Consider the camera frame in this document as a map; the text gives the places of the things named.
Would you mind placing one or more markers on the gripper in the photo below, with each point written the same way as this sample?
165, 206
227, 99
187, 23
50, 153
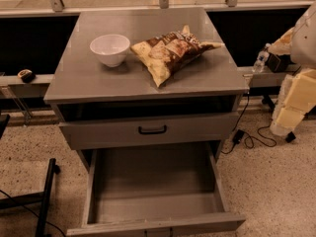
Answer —
304, 44

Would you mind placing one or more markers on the brown chip bag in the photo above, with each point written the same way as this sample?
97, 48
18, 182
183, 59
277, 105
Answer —
165, 55

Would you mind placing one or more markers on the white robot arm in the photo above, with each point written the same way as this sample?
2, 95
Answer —
299, 42

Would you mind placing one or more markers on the open grey lower drawer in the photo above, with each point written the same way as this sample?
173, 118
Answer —
155, 191

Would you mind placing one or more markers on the grey drawer cabinet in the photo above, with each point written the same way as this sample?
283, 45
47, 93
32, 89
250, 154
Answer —
84, 89

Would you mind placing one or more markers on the black table leg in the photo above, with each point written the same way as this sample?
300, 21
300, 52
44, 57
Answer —
268, 101

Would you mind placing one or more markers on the small black box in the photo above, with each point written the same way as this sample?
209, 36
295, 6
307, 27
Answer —
278, 63

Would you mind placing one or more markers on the clear plastic water bottle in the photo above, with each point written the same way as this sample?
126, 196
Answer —
262, 57

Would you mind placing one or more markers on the white bowl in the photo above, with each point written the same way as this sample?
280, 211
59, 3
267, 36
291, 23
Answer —
110, 50

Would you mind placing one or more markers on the black and yellow tape measure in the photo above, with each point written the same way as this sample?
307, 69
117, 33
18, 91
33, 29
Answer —
26, 75

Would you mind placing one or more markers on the black power adapter with cable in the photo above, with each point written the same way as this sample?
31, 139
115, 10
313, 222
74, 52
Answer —
249, 139

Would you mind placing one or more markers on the closed grey drawer with handle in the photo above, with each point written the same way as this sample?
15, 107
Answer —
122, 132

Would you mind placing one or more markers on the black metal stand frame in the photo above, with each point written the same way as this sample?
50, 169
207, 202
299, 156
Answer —
42, 197

